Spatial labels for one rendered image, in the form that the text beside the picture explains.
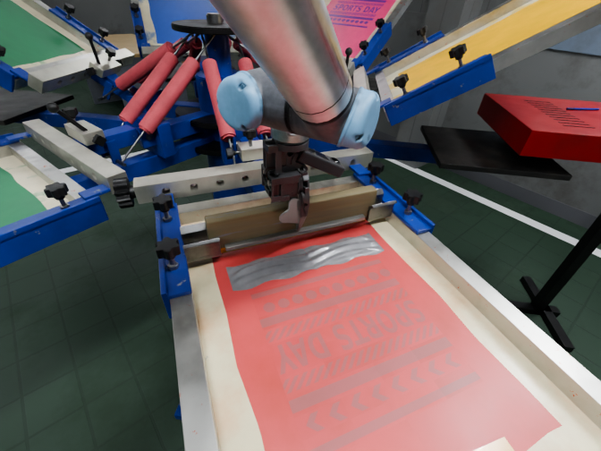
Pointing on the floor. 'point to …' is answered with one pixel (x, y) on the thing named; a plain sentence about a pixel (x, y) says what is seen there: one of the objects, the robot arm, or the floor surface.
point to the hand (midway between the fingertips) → (297, 219)
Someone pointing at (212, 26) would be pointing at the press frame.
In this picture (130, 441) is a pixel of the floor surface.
